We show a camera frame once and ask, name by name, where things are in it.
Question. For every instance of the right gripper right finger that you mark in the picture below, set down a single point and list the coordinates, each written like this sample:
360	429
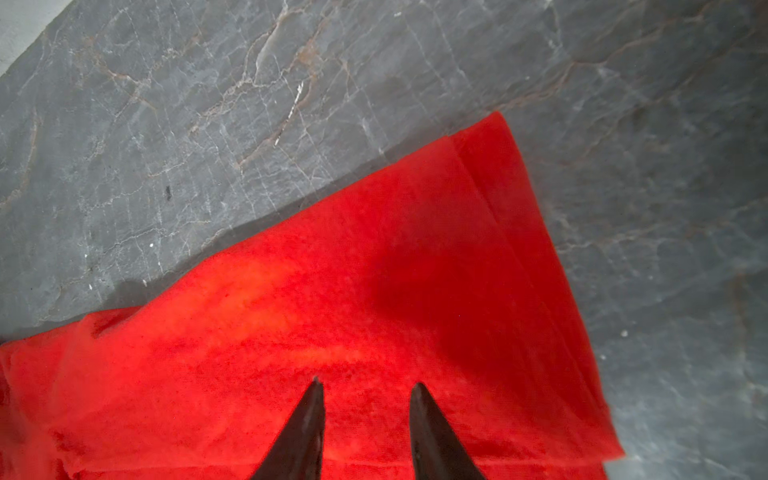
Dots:
437	453

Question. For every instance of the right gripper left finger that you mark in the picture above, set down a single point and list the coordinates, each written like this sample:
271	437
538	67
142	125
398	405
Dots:
297	452

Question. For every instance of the bright red t-shirt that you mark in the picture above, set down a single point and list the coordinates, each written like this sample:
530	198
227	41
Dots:
437	269

